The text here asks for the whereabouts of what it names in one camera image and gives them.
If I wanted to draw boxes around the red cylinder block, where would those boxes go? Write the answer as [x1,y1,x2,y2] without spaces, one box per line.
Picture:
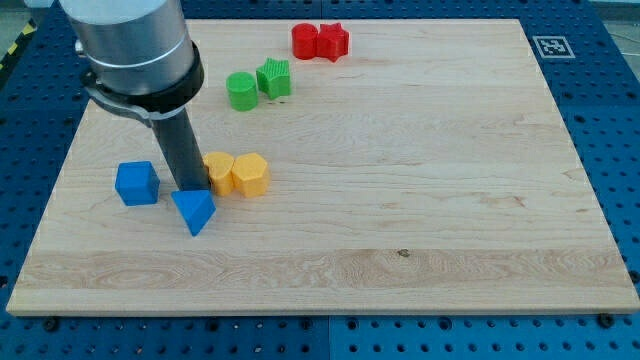
[291,23,318,60]

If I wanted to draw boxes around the blue cube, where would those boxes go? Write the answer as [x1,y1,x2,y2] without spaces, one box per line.
[115,161,160,206]

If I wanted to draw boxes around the white fiducial marker tag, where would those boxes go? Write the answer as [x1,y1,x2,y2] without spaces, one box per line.
[533,35,575,59]

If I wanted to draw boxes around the yellow hexagon block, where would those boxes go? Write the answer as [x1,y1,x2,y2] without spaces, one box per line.
[231,153,271,198]

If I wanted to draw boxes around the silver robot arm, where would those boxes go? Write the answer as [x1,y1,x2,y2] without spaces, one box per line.
[59,0,210,191]

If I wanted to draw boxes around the red star block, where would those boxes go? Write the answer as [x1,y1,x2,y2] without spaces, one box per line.
[316,23,350,62]

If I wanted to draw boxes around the green star block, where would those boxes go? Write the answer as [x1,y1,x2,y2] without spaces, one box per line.
[256,58,291,100]

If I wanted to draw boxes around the blue triangle block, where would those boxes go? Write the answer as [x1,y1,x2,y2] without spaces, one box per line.
[171,190,216,236]

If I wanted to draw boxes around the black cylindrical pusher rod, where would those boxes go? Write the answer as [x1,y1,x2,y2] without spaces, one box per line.
[151,108,210,191]

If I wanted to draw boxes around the wooden board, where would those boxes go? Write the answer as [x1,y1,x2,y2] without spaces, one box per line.
[7,19,639,317]

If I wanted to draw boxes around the green cylinder block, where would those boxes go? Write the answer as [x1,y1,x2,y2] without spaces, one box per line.
[226,72,258,111]

